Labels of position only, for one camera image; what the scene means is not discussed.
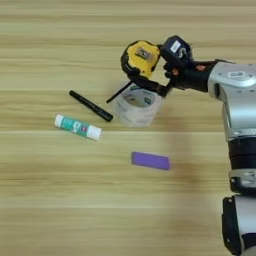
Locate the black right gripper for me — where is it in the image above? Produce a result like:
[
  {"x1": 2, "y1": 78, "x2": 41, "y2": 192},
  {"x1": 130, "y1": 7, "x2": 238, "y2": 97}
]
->
[{"x1": 128, "y1": 59, "x2": 218, "y2": 99}]

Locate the yellow black tape measure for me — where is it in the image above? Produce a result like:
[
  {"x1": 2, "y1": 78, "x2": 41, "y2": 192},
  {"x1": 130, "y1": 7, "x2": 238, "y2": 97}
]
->
[{"x1": 105, "y1": 39, "x2": 162, "y2": 104}]

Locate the clear packing tape roll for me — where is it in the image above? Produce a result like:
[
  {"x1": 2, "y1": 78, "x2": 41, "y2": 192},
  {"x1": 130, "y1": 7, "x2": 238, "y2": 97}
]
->
[{"x1": 111, "y1": 83, "x2": 163, "y2": 128}]

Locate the black marker pen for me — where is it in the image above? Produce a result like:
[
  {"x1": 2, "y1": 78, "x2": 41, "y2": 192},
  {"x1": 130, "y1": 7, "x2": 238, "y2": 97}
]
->
[{"x1": 68, "y1": 89, "x2": 114, "y2": 123}]

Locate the white and green glue stick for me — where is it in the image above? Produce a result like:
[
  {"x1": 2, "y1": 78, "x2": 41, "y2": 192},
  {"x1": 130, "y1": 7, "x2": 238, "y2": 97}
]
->
[{"x1": 53, "y1": 113, "x2": 103, "y2": 142}]

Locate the black box with white label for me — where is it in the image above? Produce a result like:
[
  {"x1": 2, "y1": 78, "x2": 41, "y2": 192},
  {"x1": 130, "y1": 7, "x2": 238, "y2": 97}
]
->
[{"x1": 159, "y1": 35, "x2": 194, "y2": 66}]

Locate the purple eraser block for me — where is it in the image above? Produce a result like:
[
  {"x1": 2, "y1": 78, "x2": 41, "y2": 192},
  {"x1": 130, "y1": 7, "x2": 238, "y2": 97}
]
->
[{"x1": 130, "y1": 151, "x2": 171, "y2": 171}]

